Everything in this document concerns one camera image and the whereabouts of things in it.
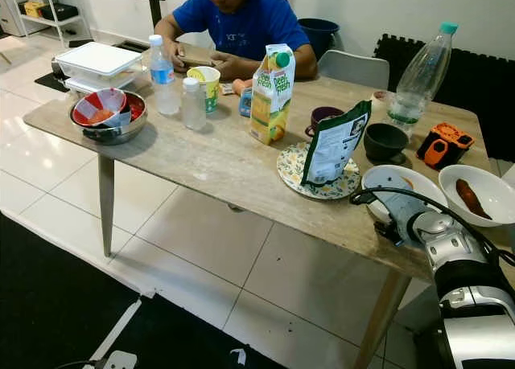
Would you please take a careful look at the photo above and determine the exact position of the black stand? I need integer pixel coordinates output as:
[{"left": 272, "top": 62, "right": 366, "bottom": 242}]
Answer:
[{"left": 133, "top": 0, "right": 166, "bottom": 28}]

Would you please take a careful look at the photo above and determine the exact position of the yellow juice carton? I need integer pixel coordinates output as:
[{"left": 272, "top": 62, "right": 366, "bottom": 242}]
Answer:
[{"left": 249, "top": 43, "right": 297, "bottom": 146}]

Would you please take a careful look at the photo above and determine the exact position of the yellow green paper cup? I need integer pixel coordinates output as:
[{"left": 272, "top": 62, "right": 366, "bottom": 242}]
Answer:
[{"left": 187, "top": 66, "right": 222, "bottom": 113}]

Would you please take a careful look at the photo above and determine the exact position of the dark blue bucket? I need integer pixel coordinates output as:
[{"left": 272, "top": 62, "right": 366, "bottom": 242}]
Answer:
[{"left": 297, "top": 18, "right": 340, "bottom": 60}]

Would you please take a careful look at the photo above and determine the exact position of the small blue box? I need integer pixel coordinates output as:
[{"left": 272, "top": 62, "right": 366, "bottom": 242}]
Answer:
[{"left": 238, "top": 88, "right": 253, "bottom": 118}]

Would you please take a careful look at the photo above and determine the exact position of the small black mat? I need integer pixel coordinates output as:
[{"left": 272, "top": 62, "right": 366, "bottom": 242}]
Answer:
[{"left": 35, "top": 59, "right": 72, "bottom": 93}]

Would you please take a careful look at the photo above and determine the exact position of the person in blue shirt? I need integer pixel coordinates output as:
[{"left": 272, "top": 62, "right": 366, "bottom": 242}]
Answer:
[{"left": 153, "top": 0, "right": 319, "bottom": 82}]

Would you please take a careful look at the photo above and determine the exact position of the yellow box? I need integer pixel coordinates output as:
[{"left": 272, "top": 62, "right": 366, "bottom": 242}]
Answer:
[{"left": 23, "top": 0, "right": 47, "bottom": 18}]

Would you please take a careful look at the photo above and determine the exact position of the small orange object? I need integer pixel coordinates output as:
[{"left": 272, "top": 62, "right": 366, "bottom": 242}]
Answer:
[{"left": 232, "top": 78, "right": 254, "bottom": 96}]

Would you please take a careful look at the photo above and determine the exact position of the green white snack bag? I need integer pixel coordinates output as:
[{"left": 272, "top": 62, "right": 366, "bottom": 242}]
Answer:
[{"left": 300, "top": 100, "right": 373, "bottom": 187}]

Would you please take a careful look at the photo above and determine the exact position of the large clear teal-capped bottle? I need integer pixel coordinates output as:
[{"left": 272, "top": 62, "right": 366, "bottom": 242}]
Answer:
[{"left": 386, "top": 22, "right": 459, "bottom": 134}]

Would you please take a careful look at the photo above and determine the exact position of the small black bowl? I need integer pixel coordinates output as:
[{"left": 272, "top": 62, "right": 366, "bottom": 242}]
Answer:
[{"left": 363, "top": 123, "right": 410, "bottom": 164}]

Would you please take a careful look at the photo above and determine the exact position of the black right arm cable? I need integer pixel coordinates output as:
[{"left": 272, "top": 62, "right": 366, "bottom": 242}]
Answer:
[{"left": 350, "top": 187, "right": 515, "bottom": 265}]

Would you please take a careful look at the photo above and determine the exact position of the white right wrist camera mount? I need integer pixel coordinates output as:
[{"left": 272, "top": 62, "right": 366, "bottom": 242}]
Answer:
[{"left": 382, "top": 191, "right": 426, "bottom": 227}]

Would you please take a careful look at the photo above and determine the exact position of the white lidded food container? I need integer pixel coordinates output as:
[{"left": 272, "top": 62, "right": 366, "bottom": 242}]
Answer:
[{"left": 54, "top": 41, "right": 143, "bottom": 80}]

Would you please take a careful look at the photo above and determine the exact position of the red and white packet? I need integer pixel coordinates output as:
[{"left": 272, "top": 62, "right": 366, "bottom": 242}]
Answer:
[{"left": 72, "top": 88, "right": 130, "bottom": 127}]

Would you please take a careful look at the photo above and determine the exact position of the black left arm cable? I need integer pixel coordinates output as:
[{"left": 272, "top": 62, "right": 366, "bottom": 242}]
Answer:
[{"left": 52, "top": 359, "right": 107, "bottom": 369}]

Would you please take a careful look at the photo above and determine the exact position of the light wooden dining table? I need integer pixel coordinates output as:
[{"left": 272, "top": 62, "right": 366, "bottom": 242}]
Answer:
[{"left": 23, "top": 43, "right": 515, "bottom": 369}]

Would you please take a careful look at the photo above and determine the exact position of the large black floor mat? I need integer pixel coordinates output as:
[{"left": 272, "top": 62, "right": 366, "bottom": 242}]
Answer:
[{"left": 0, "top": 215, "right": 290, "bottom": 369}]

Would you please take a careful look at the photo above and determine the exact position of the dark maroon mug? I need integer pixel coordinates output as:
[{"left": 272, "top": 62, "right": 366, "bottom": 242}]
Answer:
[{"left": 305, "top": 106, "right": 345, "bottom": 138}]

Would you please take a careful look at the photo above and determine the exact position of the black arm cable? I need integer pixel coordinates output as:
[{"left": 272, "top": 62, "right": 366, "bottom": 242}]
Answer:
[
  {"left": 350, "top": 187, "right": 515, "bottom": 265},
  {"left": 52, "top": 359, "right": 107, "bottom": 369}
]

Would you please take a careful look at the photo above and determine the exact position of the white bowl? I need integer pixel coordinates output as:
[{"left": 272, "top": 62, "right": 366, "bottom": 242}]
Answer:
[
  {"left": 439, "top": 164, "right": 515, "bottom": 228},
  {"left": 361, "top": 165, "right": 448, "bottom": 225}
]

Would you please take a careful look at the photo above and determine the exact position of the clear plastic food container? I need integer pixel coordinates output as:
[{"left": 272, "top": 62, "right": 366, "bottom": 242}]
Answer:
[{"left": 64, "top": 73, "right": 152, "bottom": 96}]

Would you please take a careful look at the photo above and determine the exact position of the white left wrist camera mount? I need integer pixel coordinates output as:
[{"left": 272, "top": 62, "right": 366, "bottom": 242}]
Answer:
[{"left": 104, "top": 351, "right": 138, "bottom": 369}]

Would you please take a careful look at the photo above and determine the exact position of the orange and black device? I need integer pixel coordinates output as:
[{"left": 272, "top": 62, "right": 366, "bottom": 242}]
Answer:
[{"left": 417, "top": 122, "right": 476, "bottom": 170}]

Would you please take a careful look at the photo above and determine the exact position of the black bag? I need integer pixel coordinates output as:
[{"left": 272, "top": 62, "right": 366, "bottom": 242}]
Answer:
[{"left": 40, "top": 3, "right": 80, "bottom": 23}]

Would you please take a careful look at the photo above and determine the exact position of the blue label water bottle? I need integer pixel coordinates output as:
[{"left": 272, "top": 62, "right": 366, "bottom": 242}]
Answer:
[{"left": 148, "top": 35, "right": 179, "bottom": 116}]

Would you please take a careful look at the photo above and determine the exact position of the stainless steel bowl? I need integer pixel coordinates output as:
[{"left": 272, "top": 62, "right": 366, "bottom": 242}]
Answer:
[{"left": 69, "top": 89, "right": 149, "bottom": 146}]

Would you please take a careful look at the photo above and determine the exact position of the brown sausage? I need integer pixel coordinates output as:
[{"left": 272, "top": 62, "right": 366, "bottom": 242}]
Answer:
[{"left": 456, "top": 178, "right": 492, "bottom": 220}]

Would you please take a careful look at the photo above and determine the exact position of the white shelf unit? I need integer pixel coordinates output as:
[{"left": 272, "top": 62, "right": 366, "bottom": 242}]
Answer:
[{"left": 0, "top": 0, "right": 85, "bottom": 48}]

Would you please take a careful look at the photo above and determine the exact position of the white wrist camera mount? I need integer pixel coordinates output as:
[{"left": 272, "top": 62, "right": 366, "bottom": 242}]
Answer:
[
  {"left": 104, "top": 351, "right": 138, "bottom": 369},
  {"left": 382, "top": 191, "right": 426, "bottom": 227}
]

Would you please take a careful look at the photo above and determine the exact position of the grey chair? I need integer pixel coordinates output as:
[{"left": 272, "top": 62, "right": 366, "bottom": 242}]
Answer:
[{"left": 317, "top": 50, "right": 390, "bottom": 90}]

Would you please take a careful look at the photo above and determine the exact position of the floral patterned plate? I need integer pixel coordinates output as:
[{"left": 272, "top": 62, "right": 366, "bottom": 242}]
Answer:
[{"left": 277, "top": 141, "right": 361, "bottom": 201}]

